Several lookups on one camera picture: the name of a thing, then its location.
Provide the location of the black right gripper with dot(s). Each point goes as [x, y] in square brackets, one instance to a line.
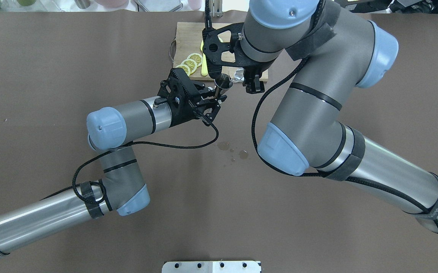
[252, 71]

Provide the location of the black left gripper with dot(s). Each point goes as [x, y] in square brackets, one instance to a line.
[181, 113]

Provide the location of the clear glass measuring cup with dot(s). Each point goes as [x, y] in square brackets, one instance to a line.
[236, 74]

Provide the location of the steel jigger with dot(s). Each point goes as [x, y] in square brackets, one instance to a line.
[222, 84]

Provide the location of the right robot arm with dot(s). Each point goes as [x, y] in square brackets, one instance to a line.
[306, 57]

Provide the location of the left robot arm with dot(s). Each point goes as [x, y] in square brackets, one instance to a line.
[112, 131]

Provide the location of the lemon slice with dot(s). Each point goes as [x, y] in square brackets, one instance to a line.
[197, 57]

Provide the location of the bamboo cutting board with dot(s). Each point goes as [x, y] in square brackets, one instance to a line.
[188, 40]

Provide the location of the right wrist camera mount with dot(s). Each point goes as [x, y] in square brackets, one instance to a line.
[214, 48]

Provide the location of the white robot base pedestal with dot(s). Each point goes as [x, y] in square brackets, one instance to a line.
[225, 266]

